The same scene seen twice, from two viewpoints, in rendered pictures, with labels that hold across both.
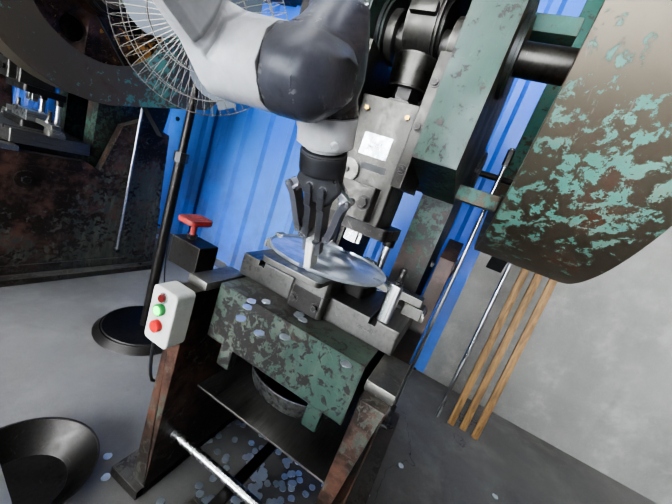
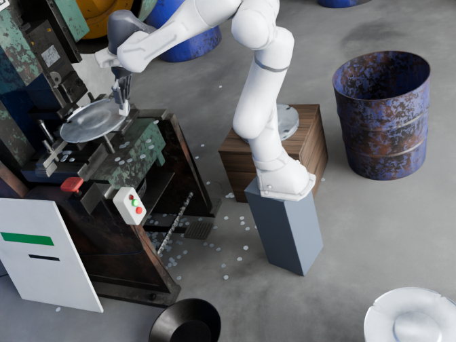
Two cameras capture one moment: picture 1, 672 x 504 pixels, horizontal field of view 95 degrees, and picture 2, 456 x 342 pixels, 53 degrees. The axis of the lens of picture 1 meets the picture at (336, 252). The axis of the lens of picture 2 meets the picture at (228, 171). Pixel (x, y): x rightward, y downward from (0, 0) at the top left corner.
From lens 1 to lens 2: 164 cm
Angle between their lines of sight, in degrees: 73
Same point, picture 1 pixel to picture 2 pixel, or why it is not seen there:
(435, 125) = (70, 22)
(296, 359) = (144, 151)
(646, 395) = not seen: hidden behind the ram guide
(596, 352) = not seen: hidden behind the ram
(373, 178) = (64, 70)
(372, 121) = (39, 47)
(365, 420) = (174, 122)
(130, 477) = (172, 293)
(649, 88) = not seen: outside the picture
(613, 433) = (87, 81)
